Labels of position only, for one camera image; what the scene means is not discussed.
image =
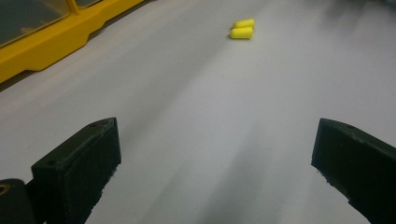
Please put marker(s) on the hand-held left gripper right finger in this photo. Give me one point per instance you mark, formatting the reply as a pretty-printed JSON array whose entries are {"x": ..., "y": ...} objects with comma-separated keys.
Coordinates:
[{"x": 358, "y": 168}]

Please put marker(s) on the yellow and black organizer box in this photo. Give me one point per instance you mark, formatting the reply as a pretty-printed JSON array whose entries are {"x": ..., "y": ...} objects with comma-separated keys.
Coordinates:
[{"x": 46, "y": 46}]

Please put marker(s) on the yellow foam earplug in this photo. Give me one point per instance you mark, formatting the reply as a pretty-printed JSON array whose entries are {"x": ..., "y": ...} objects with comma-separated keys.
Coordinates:
[
  {"x": 243, "y": 23},
  {"x": 241, "y": 33}
]

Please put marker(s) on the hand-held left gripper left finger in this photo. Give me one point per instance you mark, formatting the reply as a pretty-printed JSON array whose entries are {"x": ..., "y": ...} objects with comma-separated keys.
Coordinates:
[{"x": 77, "y": 165}]

